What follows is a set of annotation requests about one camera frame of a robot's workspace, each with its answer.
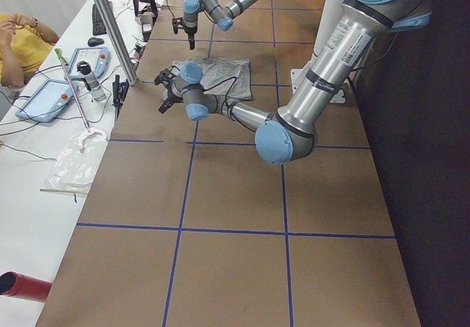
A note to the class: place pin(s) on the lower teach pendant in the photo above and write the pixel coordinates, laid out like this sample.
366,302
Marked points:
47,102

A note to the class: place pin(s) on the metal rod green handle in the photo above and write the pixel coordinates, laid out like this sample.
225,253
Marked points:
63,64

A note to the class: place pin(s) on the thin wooden stick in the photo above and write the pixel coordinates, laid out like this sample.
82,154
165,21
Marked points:
68,192

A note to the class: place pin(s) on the teach pendant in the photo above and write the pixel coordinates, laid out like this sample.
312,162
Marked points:
97,57
47,102

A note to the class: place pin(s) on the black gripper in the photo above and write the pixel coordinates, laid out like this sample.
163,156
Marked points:
170,95
191,34

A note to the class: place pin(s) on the black computer mouse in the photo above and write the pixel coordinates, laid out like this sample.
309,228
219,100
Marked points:
95,41

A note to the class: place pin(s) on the clear plastic bag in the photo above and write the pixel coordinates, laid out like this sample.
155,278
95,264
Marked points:
78,163

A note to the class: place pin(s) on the red fire extinguisher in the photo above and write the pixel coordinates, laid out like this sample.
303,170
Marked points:
16,285

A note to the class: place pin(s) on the navy white striped polo shirt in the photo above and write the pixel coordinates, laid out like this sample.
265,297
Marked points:
223,74

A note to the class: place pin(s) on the person in yellow shirt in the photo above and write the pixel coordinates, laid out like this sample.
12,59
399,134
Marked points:
25,43

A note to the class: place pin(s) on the clear water bottle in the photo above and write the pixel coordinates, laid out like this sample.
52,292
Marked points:
90,80

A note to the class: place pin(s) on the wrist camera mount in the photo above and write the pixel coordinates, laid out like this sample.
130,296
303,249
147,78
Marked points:
178,24
166,76

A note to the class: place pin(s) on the small brown box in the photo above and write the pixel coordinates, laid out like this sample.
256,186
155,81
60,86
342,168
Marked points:
146,21

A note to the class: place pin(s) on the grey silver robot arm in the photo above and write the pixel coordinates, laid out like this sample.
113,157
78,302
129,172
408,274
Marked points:
289,133
222,16

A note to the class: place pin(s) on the black keyboard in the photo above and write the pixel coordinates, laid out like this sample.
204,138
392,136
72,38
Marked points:
98,25

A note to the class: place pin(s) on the upper teach pendant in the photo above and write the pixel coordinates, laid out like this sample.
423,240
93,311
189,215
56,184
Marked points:
97,57

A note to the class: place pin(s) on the aluminium frame post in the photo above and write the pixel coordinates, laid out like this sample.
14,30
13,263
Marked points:
117,40

